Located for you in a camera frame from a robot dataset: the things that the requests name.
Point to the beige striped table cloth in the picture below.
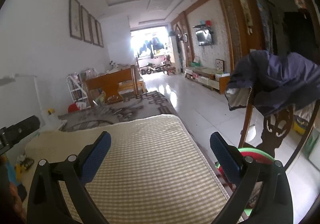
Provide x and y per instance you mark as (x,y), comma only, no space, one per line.
(154,171)

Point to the white bookshelf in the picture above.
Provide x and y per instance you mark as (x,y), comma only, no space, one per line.
(77,92)

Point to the framed wall pictures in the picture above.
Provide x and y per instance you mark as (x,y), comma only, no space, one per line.
(83,25)

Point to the carved wooden chair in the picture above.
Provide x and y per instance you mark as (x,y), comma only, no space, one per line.
(275,129)

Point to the red bin with green rim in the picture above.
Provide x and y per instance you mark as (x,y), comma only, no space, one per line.
(250,156)

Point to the low TV cabinet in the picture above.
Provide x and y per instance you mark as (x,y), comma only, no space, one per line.
(208,77)

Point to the blue toy with yellow handles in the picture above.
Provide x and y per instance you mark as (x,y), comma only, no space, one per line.
(15,171)

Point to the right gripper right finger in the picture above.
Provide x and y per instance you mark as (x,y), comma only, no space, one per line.
(275,201)

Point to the dark blue jacket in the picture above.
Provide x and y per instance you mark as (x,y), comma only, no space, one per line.
(276,82)

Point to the patterned dark rug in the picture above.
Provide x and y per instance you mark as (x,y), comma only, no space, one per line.
(130,108)

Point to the wall mounted television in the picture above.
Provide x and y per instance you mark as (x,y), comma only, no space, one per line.
(204,37)

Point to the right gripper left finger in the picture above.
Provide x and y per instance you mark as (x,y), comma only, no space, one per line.
(46,203)

